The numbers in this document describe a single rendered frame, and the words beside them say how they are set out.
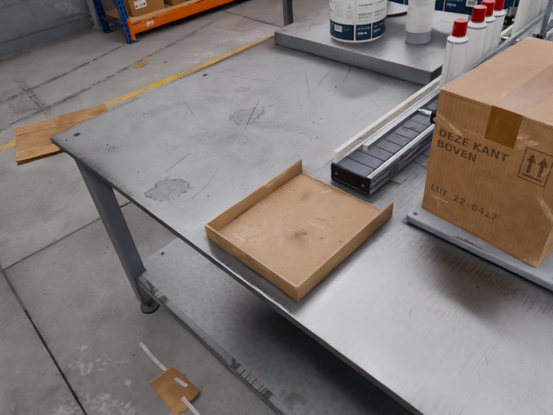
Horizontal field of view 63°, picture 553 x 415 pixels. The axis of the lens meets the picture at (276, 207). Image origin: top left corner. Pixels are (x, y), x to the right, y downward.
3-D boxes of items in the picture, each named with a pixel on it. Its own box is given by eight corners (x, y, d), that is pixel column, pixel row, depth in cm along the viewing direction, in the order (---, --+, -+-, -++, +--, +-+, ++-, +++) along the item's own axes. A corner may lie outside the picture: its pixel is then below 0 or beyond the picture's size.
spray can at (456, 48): (443, 91, 126) (456, 15, 113) (461, 96, 123) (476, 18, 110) (434, 98, 123) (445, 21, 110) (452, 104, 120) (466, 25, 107)
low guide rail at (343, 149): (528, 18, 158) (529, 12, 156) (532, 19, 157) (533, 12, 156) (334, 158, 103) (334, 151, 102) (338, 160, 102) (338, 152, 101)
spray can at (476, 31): (461, 76, 132) (475, 2, 119) (478, 80, 129) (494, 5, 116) (452, 82, 129) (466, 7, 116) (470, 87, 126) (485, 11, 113)
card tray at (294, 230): (301, 171, 111) (300, 158, 109) (392, 215, 96) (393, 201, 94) (206, 238, 96) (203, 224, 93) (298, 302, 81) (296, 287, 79)
